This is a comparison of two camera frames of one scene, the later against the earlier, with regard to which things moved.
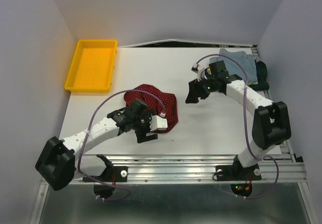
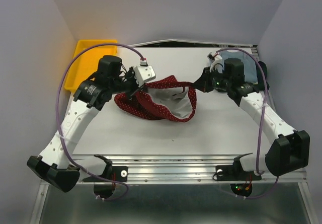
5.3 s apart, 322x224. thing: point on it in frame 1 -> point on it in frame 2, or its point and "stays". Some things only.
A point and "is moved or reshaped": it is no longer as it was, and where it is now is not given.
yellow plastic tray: (93, 66) stays
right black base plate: (237, 172) stays
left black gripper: (141, 136) -> (131, 72)
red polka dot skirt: (165, 118) is moved or reshaped
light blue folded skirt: (246, 61) stays
